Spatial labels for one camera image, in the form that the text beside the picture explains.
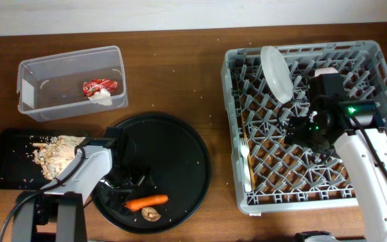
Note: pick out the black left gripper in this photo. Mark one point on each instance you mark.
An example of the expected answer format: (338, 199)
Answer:
(117, 198)

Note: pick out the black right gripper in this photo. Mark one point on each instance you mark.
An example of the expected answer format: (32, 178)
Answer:
(295, 133)

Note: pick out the orange carrot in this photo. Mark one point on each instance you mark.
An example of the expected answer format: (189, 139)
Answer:
(138, 204)

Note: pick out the pink bowl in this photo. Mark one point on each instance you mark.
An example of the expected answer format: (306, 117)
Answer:
(324, 71)

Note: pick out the pile of food scraps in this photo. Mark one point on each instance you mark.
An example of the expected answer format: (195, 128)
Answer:
(55, 155)

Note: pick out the white plastic fork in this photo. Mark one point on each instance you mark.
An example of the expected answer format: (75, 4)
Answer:
(244, 149)

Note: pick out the grey plate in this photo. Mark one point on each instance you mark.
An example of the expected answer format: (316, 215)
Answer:
(276, 73)

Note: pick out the white napkin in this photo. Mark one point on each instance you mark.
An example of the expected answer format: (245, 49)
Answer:
(102, 97)

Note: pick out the red snack wrapper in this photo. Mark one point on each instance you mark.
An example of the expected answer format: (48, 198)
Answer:
(95, 85)

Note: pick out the wooden chopstick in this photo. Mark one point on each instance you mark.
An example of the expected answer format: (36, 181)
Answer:
(249, 157)

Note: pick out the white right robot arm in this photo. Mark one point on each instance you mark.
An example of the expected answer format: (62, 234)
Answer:
(355, 131)

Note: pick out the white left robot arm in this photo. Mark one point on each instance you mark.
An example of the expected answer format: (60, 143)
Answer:
(55, 212)

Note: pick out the grey dishwasher rack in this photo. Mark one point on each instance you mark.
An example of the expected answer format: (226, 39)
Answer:
(290, 177)

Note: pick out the clear plastic waste bin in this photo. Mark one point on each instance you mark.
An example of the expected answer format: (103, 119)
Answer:
(51, 87)

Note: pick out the brown mushroom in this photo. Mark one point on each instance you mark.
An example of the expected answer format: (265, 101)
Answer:
(150, 214)

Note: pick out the round black serving tray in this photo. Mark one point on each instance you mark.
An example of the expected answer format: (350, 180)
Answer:
(179, 165)

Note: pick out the black rectangular tray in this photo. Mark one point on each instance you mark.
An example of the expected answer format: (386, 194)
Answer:
(18, 171)

